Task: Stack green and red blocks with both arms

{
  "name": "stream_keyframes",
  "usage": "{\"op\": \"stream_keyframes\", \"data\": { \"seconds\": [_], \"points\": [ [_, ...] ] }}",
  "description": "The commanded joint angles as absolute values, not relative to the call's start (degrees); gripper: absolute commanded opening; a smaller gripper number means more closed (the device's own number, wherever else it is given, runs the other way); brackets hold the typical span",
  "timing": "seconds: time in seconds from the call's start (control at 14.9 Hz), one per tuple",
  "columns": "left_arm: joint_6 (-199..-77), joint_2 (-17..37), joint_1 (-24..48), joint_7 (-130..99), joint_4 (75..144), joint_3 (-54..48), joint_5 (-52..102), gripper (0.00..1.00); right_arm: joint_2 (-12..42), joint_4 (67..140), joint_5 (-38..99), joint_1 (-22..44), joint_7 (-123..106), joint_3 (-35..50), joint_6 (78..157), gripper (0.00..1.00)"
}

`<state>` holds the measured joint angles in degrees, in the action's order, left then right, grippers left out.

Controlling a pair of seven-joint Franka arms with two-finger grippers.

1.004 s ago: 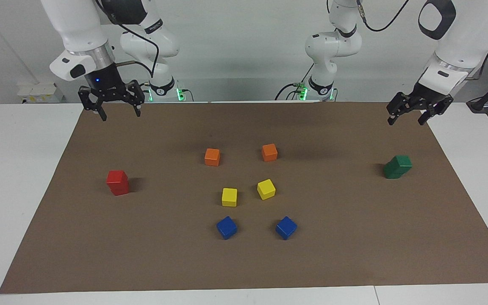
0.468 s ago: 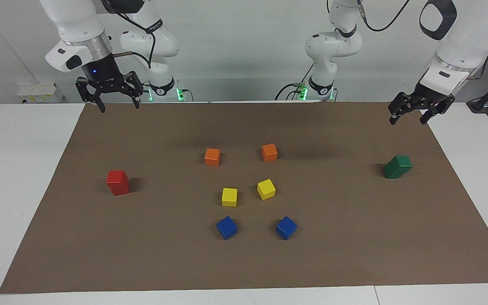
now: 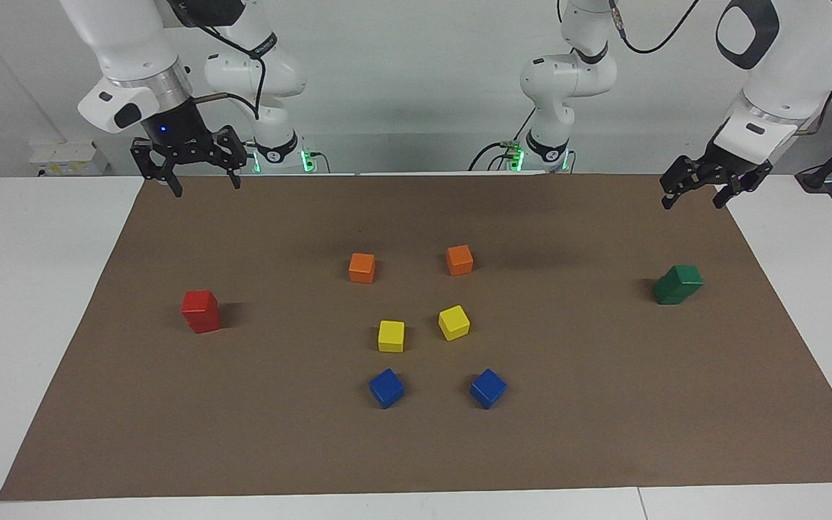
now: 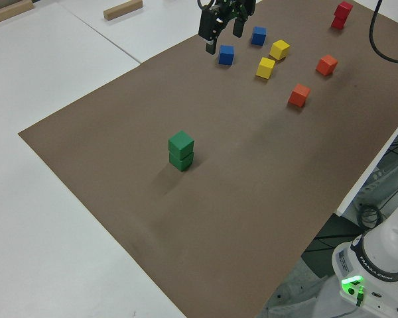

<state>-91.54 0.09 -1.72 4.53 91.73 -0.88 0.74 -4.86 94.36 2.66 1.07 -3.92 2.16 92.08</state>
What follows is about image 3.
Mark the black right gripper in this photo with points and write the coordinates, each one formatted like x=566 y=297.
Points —
x=181 y=141

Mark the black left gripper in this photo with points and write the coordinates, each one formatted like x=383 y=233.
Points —
x=719 y=170

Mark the green cube block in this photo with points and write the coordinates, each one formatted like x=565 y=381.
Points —
x=667 y=295
x=687 y=278

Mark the red cube block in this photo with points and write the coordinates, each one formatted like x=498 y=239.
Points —
x=204 y=323
x=199 y=303

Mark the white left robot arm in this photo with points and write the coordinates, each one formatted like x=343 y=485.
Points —
x=791 y=65

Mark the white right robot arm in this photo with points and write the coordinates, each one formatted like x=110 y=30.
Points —
x=120 y=43

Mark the orange cube block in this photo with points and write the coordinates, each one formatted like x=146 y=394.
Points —
x=459 y=259
x=362 y=267

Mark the yellow cube block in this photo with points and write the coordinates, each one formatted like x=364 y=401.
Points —
x=453 y=322
x=391 y=336

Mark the brown table mat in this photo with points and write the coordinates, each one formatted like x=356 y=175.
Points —
x=243 y=433

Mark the blue cube block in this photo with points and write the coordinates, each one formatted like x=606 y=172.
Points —
x=487 y=388
x=386 y=388

